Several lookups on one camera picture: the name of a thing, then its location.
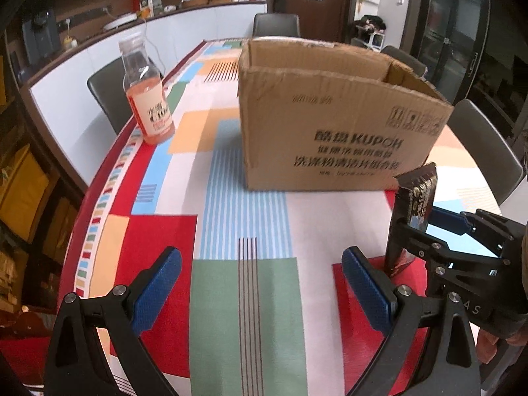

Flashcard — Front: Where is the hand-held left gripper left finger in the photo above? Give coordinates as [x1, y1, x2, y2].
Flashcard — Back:
[43, 246, 183, 396]

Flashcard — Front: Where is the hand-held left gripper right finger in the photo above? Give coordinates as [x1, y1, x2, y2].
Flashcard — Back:
[342, 246, 482, 396]

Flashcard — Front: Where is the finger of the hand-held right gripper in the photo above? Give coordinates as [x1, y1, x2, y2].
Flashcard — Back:
[429, 207, 517, 260]
[401, 218, 521, 335]

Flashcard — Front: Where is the dark patterned snack packet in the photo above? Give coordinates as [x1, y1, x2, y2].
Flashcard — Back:
[385, 163, 439, 276]

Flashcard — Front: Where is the brown cardboard box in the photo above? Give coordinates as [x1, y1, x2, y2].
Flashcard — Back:
[237, 38, 454, 192]

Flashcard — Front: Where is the person's right hand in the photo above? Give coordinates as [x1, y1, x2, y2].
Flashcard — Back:
[476, 325, 528, 360]

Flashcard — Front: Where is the dark grey dining chair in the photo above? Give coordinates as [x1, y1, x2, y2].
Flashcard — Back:
[86, 57, 166, 133]
[447, 99, 526, 208]
[252, 13, 301, 39]
[379, 45, 428, 78]

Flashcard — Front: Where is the colourful patchwork tablecloth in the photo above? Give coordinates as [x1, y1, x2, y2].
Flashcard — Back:
[0, 38, 507, 396]

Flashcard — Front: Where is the plastic bottle with pink drink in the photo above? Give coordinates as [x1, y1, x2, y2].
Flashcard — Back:
[118, 36, 176, 145]

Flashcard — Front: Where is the white shoe rack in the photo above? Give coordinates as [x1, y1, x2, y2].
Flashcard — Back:
[350, 33, 387, 51]

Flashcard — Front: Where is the glass cabinet door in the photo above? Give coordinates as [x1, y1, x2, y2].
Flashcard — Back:
[412, 0, 492, 76]

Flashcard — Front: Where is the dark bag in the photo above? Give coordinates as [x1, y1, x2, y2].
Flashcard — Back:
[355, 16, 388, 34]

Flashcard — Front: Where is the white counter cabinet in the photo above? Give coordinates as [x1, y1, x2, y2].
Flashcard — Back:
[20, 2, 269, 191]

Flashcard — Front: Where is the dark brown door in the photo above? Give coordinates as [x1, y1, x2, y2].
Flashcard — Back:
[270, 0, 355, 44]

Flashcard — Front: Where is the flat white tray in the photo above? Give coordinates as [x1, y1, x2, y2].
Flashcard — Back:
[102, 12, 137, 32]

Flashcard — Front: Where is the black countertop appliance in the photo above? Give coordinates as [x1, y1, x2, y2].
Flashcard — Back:
[22, 9, 61, 61]

